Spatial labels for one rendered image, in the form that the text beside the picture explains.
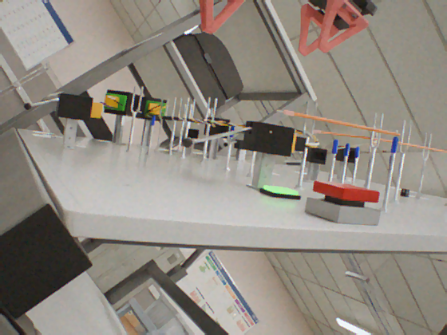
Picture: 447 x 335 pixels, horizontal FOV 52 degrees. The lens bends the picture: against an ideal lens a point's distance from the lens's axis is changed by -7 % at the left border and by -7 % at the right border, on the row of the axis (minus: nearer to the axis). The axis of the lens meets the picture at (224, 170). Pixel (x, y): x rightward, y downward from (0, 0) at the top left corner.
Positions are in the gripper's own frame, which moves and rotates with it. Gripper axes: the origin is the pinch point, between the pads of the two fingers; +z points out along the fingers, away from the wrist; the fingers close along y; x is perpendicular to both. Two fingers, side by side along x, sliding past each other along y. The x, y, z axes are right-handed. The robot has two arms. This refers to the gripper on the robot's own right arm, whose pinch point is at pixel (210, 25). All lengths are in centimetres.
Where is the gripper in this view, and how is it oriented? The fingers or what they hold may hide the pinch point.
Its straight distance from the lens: 65.2
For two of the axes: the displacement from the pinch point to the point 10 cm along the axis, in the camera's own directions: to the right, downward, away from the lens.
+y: -3.4, -1.1, 9.3
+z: -3.2, 9.5, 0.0
